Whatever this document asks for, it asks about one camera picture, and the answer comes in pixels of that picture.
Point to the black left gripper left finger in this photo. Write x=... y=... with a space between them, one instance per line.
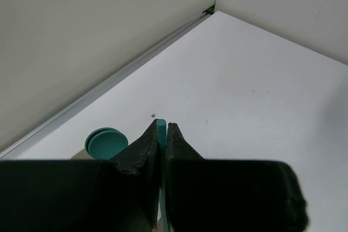
x=119 y=194

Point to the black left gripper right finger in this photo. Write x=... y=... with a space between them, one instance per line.
x=229 y=195

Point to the white utensil holder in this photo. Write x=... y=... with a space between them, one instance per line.
x=82 y=155

